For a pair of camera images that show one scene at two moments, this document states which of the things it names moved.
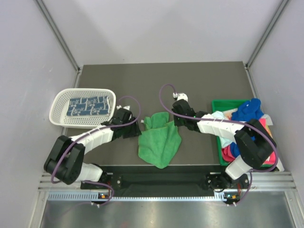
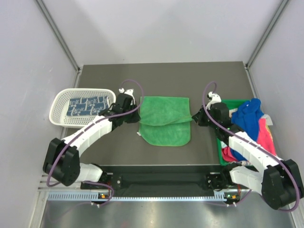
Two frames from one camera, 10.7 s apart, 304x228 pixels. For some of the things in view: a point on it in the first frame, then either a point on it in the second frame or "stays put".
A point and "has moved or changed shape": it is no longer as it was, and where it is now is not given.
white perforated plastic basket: [58, 113] stays put
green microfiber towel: [159, 140] has moved or changed shape
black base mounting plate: [167, 181] stays put
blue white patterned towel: [88, 106] stays put
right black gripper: [177, 123] to [198, 117]
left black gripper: [135, 131] to [136, 118]
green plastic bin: [219, 105] stays put
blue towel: [248, 110] stays put
